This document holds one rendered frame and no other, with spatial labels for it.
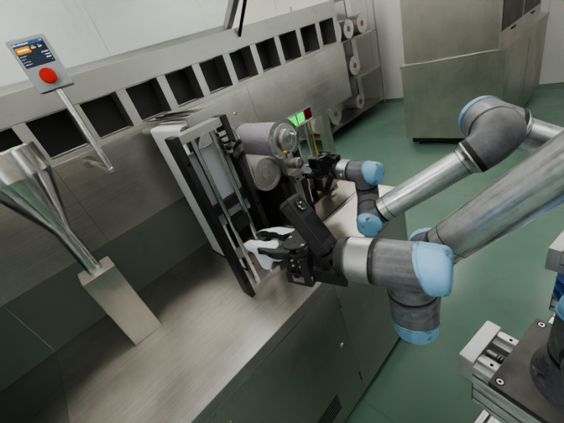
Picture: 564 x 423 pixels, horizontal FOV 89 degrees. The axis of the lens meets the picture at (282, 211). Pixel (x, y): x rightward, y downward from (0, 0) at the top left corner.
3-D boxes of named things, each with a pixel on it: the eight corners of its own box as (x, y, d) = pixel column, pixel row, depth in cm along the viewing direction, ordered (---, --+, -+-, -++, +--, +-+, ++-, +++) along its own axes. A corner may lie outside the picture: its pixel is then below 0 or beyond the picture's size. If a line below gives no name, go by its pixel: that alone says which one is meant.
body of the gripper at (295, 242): (284, 282, 55) (344, 295, 48) (274, 244, 52) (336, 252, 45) (303, 259, 61) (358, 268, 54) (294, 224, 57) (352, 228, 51)
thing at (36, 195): (131, 357, 87) (-21, 197, 59) (118, 333, 97) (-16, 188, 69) (171, 323, 94) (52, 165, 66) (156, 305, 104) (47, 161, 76)
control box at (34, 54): (38, 93, 60) (1, 40, 55) (43, 95, 65) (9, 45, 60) (73, 82, 62) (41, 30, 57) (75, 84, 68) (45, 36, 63)
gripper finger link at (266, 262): (243, 272, 59) (284, 274, 55) (235, 247, 56) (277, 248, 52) (251, 263, 61) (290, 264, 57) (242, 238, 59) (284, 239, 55)
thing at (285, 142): (278, 143, 102) (285, 124, 103) (274, 143, 103) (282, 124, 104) (290, 154, 107) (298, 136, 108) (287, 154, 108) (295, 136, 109)
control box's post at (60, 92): (108, 170, 73) (54, 90, 63) (107, 169, 74) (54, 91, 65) (114, 168, 74) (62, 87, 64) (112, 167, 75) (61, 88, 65)
